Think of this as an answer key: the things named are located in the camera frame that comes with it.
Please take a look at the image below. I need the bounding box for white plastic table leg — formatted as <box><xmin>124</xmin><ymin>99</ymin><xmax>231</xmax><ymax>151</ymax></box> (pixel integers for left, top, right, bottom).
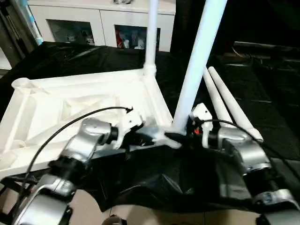
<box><xmin>208</xmin><ymin>66</ymin><xmax>264</xmax><ymax>143</ymax></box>
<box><xmin>202</xmin><ymin>70</ymin><xmax>233</xmax><ymax>124</ymax></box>
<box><xmin>171</xmin><ymin>0</ymin><xmax>228</xmax><ymax>137</ymax></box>
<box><xmin>144</xmin><ymin>0</ymin><xmax>159</xmax><ymax>78</ymax></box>

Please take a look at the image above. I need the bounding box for white plastic table top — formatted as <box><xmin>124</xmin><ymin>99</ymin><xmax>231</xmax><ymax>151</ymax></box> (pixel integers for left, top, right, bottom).
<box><xmin>0</xmin><ymin>69</ymin><xmax>182</xmax><ymax>180</ymax></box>

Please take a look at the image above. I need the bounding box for black plastic mat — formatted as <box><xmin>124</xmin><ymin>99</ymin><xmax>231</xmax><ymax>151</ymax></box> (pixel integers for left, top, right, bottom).
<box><xmin>0</xmin><ymin>41</ymin><xmax>300</xmax><ymax>214</ymax></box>

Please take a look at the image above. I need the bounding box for silver metal bar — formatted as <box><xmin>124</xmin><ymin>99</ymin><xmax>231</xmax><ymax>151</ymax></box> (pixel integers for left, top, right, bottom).
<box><xmin>234</xmin><ymin>42</ymin><xmax>300</xmax><ymax>53</ymax></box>

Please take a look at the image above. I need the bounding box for large black screen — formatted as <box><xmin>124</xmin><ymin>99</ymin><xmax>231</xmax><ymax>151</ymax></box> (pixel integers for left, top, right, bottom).
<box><xmin>171</xmin><ymin>0</ymin><xmax>300</xmax><ymax>54</ymax></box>

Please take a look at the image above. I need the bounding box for white glass-door cabinet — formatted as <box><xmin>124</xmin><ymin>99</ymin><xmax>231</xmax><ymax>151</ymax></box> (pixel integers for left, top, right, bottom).
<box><xmin>27</xmin><ymin>0</ymin><xmax>177</xmax><ymax>52</ymax></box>

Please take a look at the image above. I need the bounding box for grey curtain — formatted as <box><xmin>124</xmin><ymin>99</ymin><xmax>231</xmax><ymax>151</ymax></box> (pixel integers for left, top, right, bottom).
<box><xmin>0</xmin><ymin>0</ymin><xmax>40</xmax><ymax>53</ymax></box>

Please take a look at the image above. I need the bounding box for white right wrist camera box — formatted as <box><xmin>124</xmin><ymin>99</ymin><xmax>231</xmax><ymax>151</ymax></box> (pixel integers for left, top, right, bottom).
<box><xmin>189</xmin><ymin>103</ymin><xmax>214</xmax><ymax>149</ymax></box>

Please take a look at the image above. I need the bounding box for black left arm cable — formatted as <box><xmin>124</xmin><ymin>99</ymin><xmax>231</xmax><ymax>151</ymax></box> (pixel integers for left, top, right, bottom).
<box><xmin>18</xmin><ymin>106</ymin><xmax>135</xmax><ymax>208</ymax></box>

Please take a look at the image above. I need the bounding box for black folding table frame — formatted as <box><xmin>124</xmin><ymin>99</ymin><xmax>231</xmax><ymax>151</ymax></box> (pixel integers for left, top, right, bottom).
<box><xmin>0</xmin><ymin>177</ymin><xmax>30</xmax><ymax>225</ymax></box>

